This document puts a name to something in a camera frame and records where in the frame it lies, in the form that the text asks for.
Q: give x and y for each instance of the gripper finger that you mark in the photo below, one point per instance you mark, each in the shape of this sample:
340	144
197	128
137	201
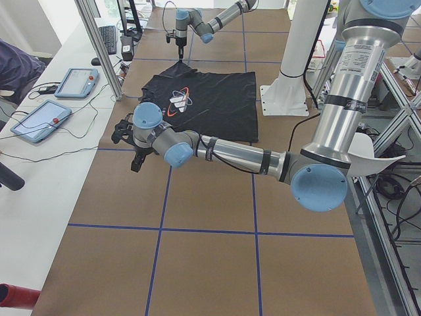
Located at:
180	53
137	162

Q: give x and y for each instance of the black t-shirt with logo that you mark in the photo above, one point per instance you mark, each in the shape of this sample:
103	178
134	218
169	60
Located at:
221	105

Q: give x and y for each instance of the black power adapter box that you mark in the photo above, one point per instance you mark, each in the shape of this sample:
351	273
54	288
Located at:
127	48

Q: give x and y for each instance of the black computer keyboard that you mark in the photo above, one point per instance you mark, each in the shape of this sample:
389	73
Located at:
108	35

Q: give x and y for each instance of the black computer mouse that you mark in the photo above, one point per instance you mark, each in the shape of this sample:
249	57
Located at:
95	62

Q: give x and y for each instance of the upper blue teach pendant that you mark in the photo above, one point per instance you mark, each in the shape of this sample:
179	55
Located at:
77	83

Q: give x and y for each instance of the blue teach pendant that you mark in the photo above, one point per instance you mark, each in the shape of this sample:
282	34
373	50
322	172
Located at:
77	83
41	122

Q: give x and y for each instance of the lower blue teach pendant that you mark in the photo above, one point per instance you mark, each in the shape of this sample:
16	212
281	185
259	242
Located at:
41	122

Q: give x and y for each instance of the seated person in purple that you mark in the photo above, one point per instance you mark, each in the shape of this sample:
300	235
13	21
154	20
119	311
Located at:
19	72

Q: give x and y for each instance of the red cylinder object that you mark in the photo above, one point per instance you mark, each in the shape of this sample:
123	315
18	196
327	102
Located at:
18	297

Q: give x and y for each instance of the aluminium frame post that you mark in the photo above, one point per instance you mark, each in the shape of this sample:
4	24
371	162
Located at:
88	19

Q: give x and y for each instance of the white pedestal column base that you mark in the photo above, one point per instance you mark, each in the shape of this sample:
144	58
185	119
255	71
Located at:
286	95

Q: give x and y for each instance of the black foam handle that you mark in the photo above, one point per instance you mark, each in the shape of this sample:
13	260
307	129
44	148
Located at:
10	179

